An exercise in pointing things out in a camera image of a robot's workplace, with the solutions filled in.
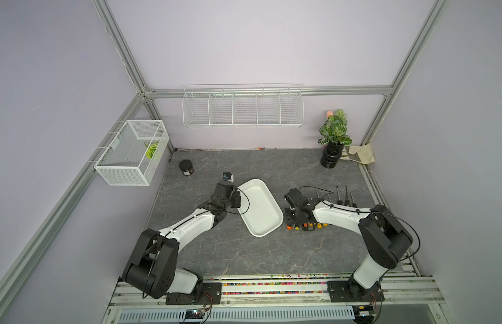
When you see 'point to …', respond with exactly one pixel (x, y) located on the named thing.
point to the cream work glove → (364, 153)
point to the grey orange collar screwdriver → (347, 201)
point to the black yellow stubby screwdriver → (325, 225)
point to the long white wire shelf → (239, 106)
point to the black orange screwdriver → (289, 228)
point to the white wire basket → (133, 156)
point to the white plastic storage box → (259, 209)
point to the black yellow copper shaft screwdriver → (354, 204)
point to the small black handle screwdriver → (340, 202)
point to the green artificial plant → (334, 129)
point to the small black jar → (187, 167)
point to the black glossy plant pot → (330, 154)
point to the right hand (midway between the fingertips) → (287, 215)
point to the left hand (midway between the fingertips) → (236, 194)
